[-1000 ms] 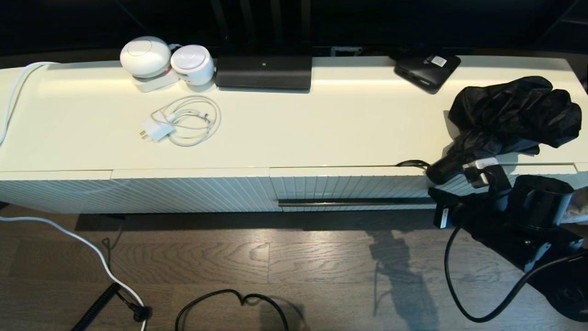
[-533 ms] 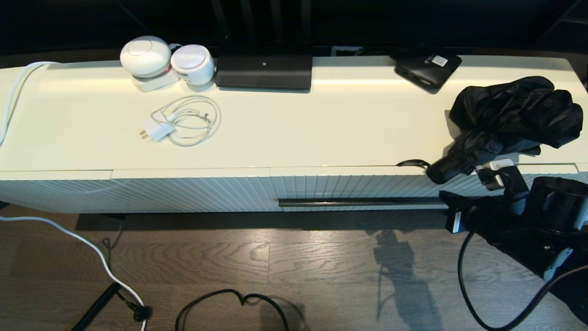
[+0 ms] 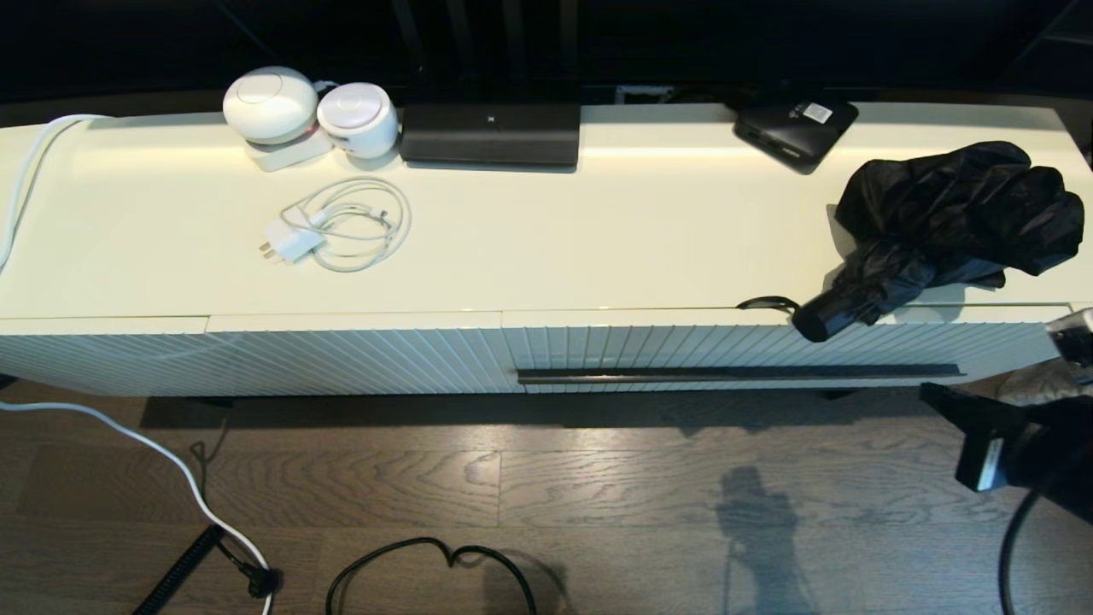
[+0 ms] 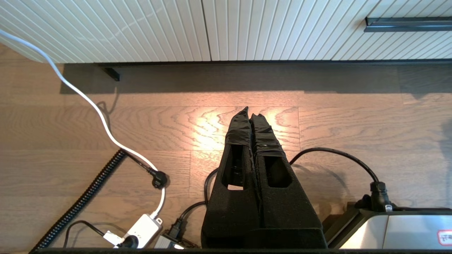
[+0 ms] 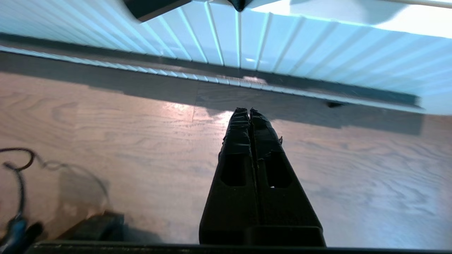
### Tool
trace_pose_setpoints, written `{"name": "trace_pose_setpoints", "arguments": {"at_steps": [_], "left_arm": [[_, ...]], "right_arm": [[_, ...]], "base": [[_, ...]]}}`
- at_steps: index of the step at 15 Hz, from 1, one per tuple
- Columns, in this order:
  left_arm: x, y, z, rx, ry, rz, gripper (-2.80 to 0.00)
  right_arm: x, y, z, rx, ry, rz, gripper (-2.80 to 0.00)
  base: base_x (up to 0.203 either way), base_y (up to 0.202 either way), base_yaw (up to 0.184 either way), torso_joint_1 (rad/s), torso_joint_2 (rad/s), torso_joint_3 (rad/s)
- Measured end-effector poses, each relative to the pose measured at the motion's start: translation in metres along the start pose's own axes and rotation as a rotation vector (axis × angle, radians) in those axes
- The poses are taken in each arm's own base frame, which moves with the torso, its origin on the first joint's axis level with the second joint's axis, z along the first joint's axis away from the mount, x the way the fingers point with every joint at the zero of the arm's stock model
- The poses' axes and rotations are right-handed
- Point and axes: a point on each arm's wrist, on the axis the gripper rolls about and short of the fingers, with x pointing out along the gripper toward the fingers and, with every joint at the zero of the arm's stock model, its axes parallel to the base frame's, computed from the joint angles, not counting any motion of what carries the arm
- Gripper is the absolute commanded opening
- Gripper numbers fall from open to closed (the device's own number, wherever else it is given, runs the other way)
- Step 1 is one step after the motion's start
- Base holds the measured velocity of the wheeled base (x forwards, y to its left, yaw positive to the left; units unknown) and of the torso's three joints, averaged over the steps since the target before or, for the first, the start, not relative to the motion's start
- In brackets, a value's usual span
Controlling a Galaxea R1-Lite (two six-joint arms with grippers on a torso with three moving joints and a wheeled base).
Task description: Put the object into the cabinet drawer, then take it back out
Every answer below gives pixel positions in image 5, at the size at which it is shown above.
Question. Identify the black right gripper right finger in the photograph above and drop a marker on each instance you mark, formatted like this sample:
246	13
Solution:
286	211

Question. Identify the black umbrella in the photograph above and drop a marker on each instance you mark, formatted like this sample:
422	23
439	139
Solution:
152	8

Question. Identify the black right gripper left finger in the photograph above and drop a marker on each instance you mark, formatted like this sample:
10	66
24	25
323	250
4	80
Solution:
233	211

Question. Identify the white fluted front drawer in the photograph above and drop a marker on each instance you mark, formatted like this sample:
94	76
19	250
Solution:
317	46

